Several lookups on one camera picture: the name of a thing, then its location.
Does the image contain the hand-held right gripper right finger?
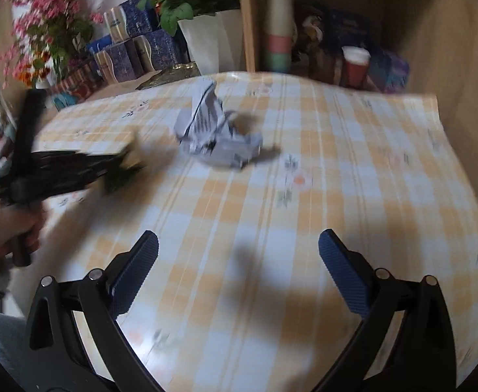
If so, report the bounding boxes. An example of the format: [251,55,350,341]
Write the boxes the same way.
[318,229,456,392]

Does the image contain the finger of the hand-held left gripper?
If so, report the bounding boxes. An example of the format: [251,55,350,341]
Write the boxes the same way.
[86,145,137,186]

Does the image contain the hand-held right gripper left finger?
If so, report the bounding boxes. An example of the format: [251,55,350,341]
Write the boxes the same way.
[24,230,162,392]

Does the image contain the white printed paper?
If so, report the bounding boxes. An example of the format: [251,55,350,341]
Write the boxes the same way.
[174,81,264,169]

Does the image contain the person's left hand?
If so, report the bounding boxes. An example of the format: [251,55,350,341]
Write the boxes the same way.
[0,200,47,260]

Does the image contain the teal plate pack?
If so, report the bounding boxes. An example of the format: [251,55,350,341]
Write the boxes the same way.
[53,92,80,110]

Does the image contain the red patterned box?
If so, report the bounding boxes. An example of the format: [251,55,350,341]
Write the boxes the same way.
[51,65,105,103]

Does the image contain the plaid floral tablecloth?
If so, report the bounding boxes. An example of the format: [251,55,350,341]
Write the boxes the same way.
[35,71,478,392]

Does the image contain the orange flowers in white vase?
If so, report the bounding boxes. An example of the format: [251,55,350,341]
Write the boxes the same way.
[16,53,52,90]

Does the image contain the dark flat packet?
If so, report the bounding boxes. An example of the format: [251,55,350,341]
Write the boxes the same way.
[136,62,201,91]

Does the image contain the row of blue patterned boxes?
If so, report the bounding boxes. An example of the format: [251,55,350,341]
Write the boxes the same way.
[86,0,191,82]

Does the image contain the pink flower plant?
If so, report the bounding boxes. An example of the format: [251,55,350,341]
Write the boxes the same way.
[0,0,105,86]

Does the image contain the person's left leg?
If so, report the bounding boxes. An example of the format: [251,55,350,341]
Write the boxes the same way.
[0,309,31,376]

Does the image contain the white pot plant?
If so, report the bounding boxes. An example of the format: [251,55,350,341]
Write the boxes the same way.
[136,0,244,76]

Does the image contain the red cup with white lid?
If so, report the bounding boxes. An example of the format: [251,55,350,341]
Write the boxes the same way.
[341,46,372,88]

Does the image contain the small blue box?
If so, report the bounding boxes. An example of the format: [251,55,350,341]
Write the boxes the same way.
[367,49,411,94]

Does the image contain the stack of paper cups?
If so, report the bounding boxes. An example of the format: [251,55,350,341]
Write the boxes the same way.
[263,0,297,72]

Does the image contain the dark blue printed box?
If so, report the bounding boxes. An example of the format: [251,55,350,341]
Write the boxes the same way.
[296,6,382,86]

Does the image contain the wooden shelf unit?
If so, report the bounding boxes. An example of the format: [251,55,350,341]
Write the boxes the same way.
[237,0,478,103]

